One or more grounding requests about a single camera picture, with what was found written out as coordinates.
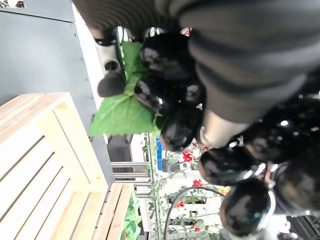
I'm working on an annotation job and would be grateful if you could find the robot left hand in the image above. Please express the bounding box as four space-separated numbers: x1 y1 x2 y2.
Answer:
72 0 320 149

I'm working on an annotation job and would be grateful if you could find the black grape bunch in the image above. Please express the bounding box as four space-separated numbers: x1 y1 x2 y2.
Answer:
134 26 320 238

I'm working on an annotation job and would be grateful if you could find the green grape leaf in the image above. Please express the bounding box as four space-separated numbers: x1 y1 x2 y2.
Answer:
88 40 162 138

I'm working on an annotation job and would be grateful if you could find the blue plastic crate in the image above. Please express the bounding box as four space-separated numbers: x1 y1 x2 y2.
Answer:
155 137 165 172

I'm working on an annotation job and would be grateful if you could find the flower vine on metal trellis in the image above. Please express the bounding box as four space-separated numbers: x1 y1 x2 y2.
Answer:
141 132 227 240

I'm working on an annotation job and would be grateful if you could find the dark grey box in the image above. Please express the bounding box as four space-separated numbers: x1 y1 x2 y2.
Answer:
106 134 134 163

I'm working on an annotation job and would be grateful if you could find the grey cabinet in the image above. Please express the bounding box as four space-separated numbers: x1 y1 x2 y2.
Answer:
0 0 115 185

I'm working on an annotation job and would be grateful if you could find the green leafy plant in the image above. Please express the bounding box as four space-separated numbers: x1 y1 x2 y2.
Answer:
121 191 143 240

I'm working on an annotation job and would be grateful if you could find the small light wooden crate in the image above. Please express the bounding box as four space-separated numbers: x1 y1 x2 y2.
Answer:
91 183 136 240

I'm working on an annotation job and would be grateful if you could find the large light wooden crate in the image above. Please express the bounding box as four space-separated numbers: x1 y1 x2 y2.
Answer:
0 91 109 240

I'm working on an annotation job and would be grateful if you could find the silver metal rail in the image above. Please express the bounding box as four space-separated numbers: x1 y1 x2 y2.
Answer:
110 161 154 181

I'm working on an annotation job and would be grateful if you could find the black cable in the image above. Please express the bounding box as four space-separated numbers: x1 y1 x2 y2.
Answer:
163 186 227 240

